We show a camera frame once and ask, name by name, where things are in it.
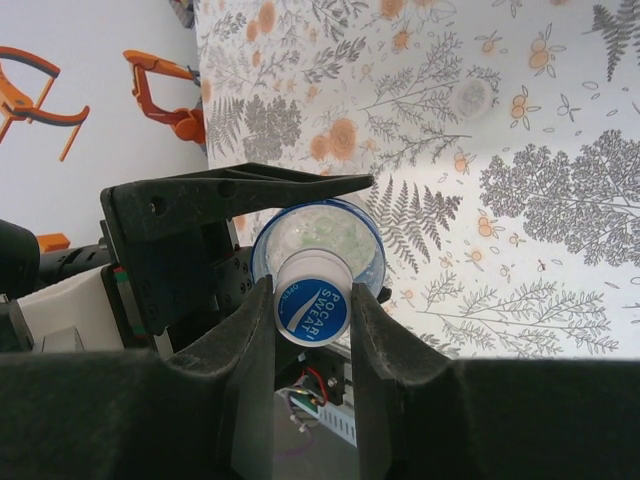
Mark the small controller board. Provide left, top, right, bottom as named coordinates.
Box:
left=279, top=387, right=321, bottom=416

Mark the floral printed tablecloth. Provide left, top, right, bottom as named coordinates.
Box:
left=192, top=0, right=640, bottom=361

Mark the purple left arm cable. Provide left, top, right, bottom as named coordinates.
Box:
left=274, top=432, right=316, bottom=464

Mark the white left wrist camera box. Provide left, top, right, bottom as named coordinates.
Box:
left=14, top=264, right=126, bottom=351

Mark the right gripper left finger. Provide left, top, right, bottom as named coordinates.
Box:
left=0, top=276, right=277, bottom=480

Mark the slotted grey cable tray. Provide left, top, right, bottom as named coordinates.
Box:
left=317, top=399, right=359, bottom=446

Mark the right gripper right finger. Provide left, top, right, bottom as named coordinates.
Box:
left=351, top=281, right=640, bottom=480

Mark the blue white bottle cap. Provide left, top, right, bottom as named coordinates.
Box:
left=272, top=248, right=355, bottom=348

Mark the clear bottle blue label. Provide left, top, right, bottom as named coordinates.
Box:
left=249, top=196, right=387, bottom=296

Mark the translucent white bottle cap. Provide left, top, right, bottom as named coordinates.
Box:
left=449, top=77, right=497, bottom=121

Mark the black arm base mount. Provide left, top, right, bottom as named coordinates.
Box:
left=294, top=347, right=354, bottom=409

